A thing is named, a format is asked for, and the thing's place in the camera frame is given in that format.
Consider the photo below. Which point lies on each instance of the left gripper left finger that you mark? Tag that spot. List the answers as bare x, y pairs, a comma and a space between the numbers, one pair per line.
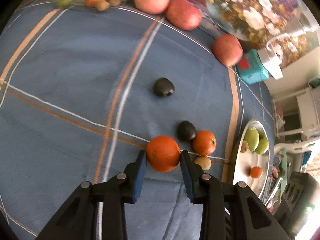
77, 216

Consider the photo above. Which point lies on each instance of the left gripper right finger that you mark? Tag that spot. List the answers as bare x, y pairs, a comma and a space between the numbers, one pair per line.
229, 211

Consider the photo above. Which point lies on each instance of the round green apple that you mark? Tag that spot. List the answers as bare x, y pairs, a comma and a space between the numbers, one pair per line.
262, 146

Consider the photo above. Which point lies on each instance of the brown kiwi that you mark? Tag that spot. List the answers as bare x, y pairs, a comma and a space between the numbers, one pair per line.
204, 162
244, 147

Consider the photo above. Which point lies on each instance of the large front orange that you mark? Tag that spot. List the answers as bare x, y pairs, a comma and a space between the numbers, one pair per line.
163, 153

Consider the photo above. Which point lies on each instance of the small fruits in container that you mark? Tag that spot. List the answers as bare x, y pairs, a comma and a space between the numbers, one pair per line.
97, 5

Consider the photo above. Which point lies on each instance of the small orange on tray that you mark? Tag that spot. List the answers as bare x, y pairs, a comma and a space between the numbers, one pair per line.
256, 172

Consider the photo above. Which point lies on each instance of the orange with stem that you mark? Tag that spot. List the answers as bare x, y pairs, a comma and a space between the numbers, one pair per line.
204, 143

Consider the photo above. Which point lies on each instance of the green mango on tray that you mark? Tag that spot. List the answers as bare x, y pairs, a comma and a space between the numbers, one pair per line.
252, 138

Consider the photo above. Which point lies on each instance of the white shelf unit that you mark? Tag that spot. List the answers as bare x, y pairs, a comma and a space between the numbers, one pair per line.
297, 114

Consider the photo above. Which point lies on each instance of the dark plum beside oranges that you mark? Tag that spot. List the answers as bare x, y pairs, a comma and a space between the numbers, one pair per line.
186, 131

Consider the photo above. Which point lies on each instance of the blue plaid tablecloth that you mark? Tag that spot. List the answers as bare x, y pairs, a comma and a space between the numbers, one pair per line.
80, 103

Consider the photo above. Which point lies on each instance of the teal house-shaped box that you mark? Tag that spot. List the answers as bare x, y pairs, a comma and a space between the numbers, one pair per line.
251, 69

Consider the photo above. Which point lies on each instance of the lone dark plum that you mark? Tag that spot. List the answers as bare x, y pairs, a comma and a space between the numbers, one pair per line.
163, 87

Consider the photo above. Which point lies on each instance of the white desk lamp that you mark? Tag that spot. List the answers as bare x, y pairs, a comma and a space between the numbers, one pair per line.
267, 55

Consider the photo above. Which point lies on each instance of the right red apple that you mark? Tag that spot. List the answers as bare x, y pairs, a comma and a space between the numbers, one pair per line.
227, 50

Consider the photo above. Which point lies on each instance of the red apple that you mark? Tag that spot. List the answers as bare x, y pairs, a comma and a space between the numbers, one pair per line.
227, 50
183, 14

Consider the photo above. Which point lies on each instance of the floral painting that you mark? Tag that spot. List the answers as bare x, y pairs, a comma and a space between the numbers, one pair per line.
255, 21

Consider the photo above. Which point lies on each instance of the middle red apple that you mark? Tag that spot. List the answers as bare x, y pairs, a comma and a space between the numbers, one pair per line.
183, 14

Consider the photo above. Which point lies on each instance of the pale pink apple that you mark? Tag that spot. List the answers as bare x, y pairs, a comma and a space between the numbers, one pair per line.
152, 6

